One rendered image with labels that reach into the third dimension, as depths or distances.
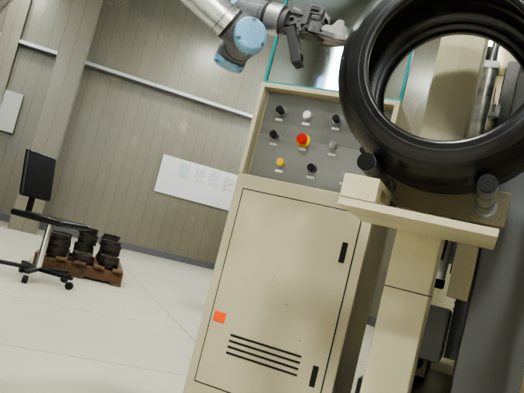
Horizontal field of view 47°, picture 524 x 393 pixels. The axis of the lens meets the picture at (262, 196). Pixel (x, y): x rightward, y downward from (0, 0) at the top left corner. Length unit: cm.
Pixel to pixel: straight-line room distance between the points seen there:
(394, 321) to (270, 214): 70
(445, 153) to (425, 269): 46
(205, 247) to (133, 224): 145
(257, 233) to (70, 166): 926
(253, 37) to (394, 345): 94
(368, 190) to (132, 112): 1023
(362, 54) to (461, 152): 34
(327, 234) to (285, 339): 41
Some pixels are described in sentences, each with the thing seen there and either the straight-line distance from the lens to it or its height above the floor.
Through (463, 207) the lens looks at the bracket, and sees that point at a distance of 177.
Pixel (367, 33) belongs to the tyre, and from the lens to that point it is 156.
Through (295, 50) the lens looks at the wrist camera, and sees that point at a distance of 169.
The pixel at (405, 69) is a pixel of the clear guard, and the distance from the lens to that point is 231.
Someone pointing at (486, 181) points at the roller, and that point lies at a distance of 144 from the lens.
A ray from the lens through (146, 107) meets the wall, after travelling 1160.
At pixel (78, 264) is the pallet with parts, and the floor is 11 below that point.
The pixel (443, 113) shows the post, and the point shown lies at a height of 115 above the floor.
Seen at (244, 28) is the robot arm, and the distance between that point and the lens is 159.
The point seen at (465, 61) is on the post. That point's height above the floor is 131.
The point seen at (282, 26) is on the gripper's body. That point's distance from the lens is 173.
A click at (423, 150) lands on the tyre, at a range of 145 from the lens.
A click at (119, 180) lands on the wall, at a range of 1142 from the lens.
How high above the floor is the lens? 64
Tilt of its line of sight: 5 degrees up
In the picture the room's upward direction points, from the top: 14 degrees clockwise
